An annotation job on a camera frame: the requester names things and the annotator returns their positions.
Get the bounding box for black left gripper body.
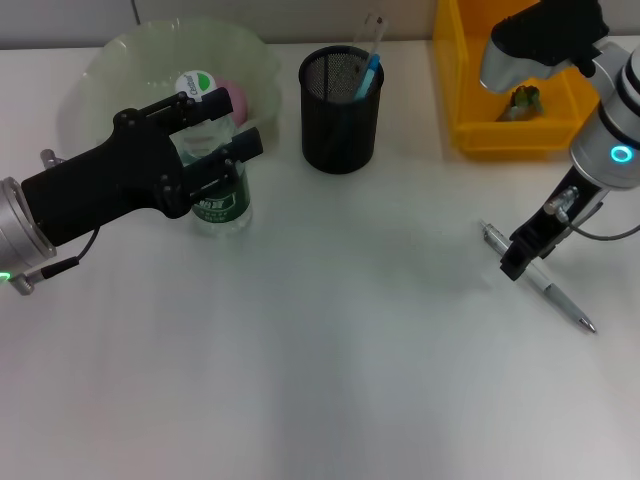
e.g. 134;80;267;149
21;108;194;248

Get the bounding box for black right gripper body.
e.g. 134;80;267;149
509;167;609;260

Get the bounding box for clear green-label water bottle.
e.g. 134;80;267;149
174;71;254;239

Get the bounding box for silver mechanical pen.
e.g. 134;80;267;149
478;218;599;335

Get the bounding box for green plastic wrapper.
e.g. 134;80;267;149
494;83;549;123

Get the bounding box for blue and teal scissors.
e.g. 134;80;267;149
354;54;382;101

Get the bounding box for clear plastic ruler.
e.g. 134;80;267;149
352;13;389;96

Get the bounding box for black mesh pen cup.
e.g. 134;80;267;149
298;44;385;175

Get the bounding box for pale green glass fruit bowl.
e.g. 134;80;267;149
58;17;282;166

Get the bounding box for yellow plastic storage bin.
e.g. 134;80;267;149
432;0;601;162

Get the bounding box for right wrist cable with connector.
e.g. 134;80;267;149
545;186;640;242

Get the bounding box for wrist cable with connector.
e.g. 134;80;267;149
545;186;640;242
9;148;102;297

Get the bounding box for left wrist cable with connector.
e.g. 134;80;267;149
9;148;102;297

